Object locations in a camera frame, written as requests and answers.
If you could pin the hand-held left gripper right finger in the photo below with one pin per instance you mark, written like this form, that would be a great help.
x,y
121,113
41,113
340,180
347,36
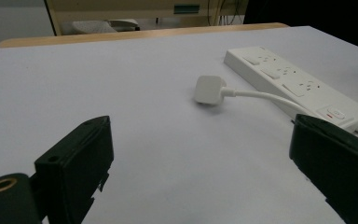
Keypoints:
x,y
335,158

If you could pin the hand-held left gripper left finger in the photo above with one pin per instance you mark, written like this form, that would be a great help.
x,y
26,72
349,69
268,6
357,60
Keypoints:
x,y
74,161

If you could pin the white power strip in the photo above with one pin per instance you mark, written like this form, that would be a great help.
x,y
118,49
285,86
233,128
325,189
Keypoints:
x,y
292,81

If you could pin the white power plug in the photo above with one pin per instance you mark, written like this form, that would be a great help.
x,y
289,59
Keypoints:
x,y
209,89

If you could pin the grey chair seat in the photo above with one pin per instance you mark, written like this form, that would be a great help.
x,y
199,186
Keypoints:
x,y
96,26

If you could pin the teal label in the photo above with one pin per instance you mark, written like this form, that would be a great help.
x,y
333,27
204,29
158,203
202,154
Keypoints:
x,y
186,8

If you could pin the beige desk frame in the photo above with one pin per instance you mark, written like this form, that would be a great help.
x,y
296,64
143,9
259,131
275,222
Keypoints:
x,y
130,9

